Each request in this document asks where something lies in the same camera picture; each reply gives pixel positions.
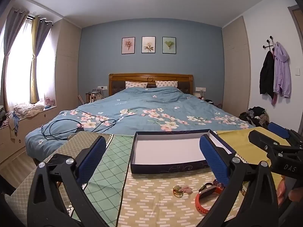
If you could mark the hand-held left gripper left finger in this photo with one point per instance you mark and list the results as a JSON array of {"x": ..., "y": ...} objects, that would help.
[{"x": 92, "y": 157}]

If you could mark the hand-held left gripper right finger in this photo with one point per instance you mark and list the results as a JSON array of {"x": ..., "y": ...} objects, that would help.
[{"x": 214, "y": 158}]

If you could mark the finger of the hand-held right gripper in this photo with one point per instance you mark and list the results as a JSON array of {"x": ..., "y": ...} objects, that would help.
[
  {"x": 262, "y": 140},
  {"x": 279, "y": 130}
]

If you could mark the orange smartwatch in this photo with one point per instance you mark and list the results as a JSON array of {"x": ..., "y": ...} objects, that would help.
[{"x": 198, "y": 203}]

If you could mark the small pink green hair clip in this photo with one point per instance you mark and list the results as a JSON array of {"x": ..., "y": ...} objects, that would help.
[{"x": 176, "y": 189}]

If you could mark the dark blue cardboard box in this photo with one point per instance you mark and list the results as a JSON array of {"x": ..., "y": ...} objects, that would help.
[{"x": 165, "y": 151}]

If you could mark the person's right hand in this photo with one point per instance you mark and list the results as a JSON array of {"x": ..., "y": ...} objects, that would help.
[{"x": 296, "y": 194}]

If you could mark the pile of dark clothes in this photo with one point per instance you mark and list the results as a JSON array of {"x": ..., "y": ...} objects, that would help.
[{"x": 254, "y": 115}]

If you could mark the maroon scarf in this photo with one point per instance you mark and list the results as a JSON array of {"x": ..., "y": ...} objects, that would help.
[{"x": 274, "y": 99}]

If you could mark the black jacket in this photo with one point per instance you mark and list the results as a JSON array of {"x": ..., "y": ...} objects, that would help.
[{"x": 266, "y": 75}]

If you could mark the bedside table with charger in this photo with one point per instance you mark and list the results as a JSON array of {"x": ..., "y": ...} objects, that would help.
[{"x": 208, "y": 101}]

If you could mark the purple jacket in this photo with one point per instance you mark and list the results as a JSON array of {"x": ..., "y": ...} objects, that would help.
[{"x": 283, "y": 71}]

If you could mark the bedside table with bottles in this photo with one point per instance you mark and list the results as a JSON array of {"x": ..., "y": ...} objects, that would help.
[{"x": 94, "y": 97}]

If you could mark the beige window bench drawers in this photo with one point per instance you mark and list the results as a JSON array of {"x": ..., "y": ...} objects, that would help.
[{"x": 30, "y": 125}]

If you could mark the patchwork patterned tablecloth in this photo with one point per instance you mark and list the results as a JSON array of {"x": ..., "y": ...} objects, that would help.
[{"x": 151, "y": 194}]

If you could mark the small pink fan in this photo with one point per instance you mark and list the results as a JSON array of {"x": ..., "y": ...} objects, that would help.
[{"x": 49, "y": 101}]

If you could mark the beige built-in wardrobe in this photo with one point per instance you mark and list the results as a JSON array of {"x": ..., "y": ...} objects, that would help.
[
  {"x": 67, "y": 63},
  {"x": 236, "y": 71}
]

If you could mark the bed with blue floral duvet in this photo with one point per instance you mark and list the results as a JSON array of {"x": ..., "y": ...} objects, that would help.
[{"x": 146, "y": 104}]

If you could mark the pile of pale bedding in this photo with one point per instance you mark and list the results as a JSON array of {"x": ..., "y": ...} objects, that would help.
[{"x": 28, "y": 110}]

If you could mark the white dotted pillow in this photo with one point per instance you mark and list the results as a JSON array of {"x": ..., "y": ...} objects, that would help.
[
  {"x": 136, "y": 84},
  {"x": 167, "y": 84}
]

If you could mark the blue patterned cloth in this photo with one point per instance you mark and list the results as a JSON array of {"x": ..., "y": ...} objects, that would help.
[{"x": 14, "y": 123}]

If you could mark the wooden bed headboard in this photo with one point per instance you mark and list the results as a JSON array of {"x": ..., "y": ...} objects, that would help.
[{"x": 151, "y": 76}]

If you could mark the brown door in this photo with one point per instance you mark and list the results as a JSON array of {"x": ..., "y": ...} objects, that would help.
[{"x": 298, "y": 21}]

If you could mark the framed pink flower picture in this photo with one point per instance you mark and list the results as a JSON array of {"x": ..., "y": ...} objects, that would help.
[{"x": 128, "y": 45}]

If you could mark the grey and yellow curtain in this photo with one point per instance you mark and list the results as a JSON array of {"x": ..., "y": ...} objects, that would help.
[
  {"x": 37, "y": 52},
  {"x": 11, "y": 40}
]

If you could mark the framed white flower picture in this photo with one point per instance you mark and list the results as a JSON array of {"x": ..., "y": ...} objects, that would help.
[{"x": 148, "y": 45}]

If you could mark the white wall socket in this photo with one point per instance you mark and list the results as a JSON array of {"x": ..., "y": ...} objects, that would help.
[
  {"x": 102, "y": 88},
  {"x": 200, "y": 89}
]

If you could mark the black wall coat rack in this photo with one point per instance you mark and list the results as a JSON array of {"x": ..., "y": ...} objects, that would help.
[{"x": 269, "y": 45}]

